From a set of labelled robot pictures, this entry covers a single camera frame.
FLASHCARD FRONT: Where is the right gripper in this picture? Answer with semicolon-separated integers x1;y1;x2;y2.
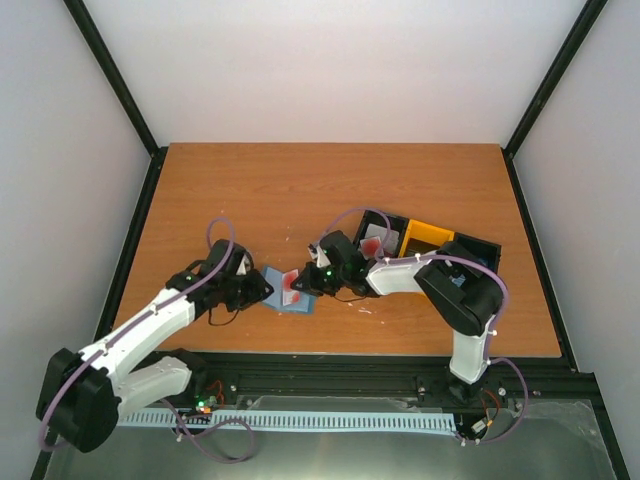
290;262;348;298

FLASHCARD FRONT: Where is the teal card holder wallet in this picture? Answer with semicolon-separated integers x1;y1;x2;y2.
262;266;316;314

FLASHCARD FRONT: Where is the red white credit card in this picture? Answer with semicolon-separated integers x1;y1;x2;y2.
281;269;301;307

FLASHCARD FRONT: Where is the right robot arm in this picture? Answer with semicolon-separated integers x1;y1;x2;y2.
290;230;509;385

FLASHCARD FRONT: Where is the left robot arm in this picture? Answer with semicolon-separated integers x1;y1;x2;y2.
36;239;274;453

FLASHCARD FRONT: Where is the black card bin left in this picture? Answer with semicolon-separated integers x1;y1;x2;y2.
353;210;409;259

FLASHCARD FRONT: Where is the black card bin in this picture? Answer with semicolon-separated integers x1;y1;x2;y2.
452;232;502;273
353;210;409;259

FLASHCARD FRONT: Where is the yellow card bin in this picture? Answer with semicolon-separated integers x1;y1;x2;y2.
399;219;455;257

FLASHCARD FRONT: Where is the blue card stack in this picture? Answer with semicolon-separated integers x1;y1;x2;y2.
446;260;492;289

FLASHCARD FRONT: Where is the black card bin right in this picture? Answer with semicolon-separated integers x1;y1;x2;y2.
452;232;502;273

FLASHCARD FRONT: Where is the electronics board with leds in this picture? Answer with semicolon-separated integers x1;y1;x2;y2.
195;380;225;414

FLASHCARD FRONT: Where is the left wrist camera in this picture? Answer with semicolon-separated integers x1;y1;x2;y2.
235;253;254;276

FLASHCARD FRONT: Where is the purple cable loop front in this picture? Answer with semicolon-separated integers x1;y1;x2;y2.
174;409;256;464

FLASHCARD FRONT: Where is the light blue cable duct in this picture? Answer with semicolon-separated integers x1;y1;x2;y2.
117;407;459;435

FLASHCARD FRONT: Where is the black front rail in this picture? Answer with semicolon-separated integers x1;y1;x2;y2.
197;352;603;408

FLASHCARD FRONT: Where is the black frame post left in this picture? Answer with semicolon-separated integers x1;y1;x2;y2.
63;0;160;159

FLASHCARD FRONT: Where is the black frame post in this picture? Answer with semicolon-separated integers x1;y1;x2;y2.
63;0;160;159
503;0;610;154

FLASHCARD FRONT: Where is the black frame post right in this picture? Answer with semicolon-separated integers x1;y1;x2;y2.
503;0;610;154

